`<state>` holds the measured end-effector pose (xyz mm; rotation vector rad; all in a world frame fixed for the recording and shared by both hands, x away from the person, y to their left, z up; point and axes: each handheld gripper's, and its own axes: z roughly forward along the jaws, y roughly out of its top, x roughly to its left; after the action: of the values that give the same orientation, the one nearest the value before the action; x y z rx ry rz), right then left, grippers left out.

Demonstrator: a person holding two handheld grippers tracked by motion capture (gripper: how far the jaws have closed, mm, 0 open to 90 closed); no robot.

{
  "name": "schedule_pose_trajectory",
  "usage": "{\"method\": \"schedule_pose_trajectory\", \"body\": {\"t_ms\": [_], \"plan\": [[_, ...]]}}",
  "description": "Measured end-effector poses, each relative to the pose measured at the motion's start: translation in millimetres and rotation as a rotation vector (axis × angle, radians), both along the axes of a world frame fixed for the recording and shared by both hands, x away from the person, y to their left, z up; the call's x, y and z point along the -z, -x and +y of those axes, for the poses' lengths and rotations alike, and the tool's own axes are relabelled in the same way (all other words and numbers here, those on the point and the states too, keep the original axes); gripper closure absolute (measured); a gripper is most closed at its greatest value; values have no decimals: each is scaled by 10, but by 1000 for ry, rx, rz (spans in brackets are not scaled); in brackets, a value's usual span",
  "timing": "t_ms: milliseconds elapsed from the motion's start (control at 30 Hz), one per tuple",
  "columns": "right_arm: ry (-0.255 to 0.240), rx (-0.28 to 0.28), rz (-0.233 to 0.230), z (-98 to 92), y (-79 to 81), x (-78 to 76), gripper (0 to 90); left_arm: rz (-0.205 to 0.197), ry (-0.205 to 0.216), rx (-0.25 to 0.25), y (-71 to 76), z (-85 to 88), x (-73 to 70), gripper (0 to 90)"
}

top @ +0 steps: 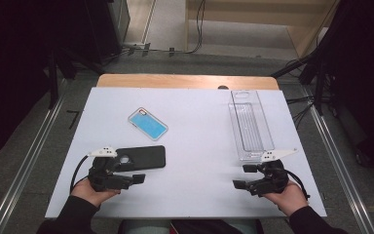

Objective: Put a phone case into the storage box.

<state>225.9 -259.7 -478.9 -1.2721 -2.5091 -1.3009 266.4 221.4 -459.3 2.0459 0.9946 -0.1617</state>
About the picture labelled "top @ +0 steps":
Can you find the metal floor rail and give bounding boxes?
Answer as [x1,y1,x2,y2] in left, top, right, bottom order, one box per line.
[0,77,68,234]
[306,97,374,234]

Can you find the left hand-held gripper cable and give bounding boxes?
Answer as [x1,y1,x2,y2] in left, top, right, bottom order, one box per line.
[69,155,91,195]

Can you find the white table board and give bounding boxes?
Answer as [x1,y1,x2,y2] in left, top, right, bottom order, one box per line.
[45,86,327,218]

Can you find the black phone case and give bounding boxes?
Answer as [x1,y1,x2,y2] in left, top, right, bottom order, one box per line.
[115,144,167,173]

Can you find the person's left hand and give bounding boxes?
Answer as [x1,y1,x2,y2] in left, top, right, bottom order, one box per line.
[71,178,121,208]

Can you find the right hand-held gripper cable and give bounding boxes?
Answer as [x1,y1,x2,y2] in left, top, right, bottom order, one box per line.
[284,170,312,200]

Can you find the person's right hand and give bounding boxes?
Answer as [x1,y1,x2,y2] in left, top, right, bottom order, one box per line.
[262,180,310,217]

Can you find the black stand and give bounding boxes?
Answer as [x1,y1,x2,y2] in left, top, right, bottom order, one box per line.
[271,48,330,116]
[47,48,106,110]

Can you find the glossy clear-rimmed phone case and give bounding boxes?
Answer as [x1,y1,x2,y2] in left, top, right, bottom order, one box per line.
[128,106,169,142]

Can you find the beige wooden shelf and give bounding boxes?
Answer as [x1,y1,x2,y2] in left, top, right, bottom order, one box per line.
[184,0,340,59]

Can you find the hand-held gripper cable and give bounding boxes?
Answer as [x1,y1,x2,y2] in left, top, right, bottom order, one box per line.
[284,170,312,200]
[69,155,91,195]

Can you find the black floor cables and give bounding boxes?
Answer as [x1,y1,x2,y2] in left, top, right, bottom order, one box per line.
[285,95,318,129]

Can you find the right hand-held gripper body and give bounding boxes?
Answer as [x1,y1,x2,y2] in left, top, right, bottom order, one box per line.
[248,148,299,197]

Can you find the hanging black cable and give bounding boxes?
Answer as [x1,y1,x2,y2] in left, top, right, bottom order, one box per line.
[186,0,207,55]

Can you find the clear plastic container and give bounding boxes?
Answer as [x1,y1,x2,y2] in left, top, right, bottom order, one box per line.
[228,90,276,163]

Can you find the dark curtain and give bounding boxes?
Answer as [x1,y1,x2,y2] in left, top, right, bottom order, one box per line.
[0,0,111,165]
[315,0,374,175]

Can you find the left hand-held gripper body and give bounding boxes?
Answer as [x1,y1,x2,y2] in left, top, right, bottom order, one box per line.
[88,146,134,193]

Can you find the black cabinet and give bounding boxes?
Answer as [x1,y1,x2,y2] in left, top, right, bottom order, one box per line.
[87,0,131,64]

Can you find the wooden table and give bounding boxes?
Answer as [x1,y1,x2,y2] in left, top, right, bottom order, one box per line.
[95,73,281,91]

